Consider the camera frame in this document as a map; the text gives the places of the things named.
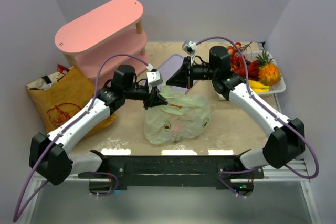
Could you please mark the red toy lobster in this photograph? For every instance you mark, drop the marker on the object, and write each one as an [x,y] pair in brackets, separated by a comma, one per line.
[238,67]

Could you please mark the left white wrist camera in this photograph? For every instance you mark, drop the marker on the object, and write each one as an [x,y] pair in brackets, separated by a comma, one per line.
[153,76]

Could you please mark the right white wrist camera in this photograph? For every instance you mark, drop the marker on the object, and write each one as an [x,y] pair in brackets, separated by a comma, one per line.
[190,48]

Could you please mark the pink two-tier shelf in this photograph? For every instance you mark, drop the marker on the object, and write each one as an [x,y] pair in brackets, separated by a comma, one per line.
[104,38]

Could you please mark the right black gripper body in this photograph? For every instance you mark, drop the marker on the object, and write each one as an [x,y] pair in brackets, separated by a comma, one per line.
[188,72]

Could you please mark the brown Trader Joe's bag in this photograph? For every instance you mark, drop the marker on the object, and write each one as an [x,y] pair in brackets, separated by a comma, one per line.
[59,96]

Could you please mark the toy pineapple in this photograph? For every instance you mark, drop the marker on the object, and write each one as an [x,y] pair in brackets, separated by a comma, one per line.
[269,73]

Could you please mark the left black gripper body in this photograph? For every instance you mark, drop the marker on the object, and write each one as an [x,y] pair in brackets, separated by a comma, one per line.
[150,99]

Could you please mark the red yellow berry sprig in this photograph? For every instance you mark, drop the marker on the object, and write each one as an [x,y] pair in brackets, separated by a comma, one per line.
[232,50]

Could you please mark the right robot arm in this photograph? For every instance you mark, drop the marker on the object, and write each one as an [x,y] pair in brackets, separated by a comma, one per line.
[284,135]

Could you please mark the yellow toy banana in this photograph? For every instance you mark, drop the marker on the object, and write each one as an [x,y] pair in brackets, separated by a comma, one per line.
[257,90]
[257,85]

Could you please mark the upper yellow toy banana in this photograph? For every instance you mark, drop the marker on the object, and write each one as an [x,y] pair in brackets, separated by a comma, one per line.
[257,85]

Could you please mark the lavender tray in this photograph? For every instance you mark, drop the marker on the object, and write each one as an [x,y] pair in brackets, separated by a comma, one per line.
[169,68]

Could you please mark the red Chuba chips bag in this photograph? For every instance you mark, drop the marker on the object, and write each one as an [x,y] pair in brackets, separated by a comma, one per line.
[62,69]

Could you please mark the light green plastic bag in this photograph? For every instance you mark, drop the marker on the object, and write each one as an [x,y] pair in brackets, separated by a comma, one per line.
[165,125]

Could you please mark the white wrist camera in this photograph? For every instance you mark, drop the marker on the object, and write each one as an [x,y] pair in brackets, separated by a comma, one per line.
[190,48]
[153,76]

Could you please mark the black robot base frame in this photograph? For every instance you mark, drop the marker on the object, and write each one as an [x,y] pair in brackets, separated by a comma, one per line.
[218,171]

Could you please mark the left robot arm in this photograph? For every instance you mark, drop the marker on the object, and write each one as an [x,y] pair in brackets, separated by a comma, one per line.
[50,155]

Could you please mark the toy baguette bread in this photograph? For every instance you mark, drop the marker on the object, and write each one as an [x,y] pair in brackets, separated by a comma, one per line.
[176,107]

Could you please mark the lower yellow toy banana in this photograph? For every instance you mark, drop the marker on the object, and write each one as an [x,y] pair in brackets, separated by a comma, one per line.
[257,90]

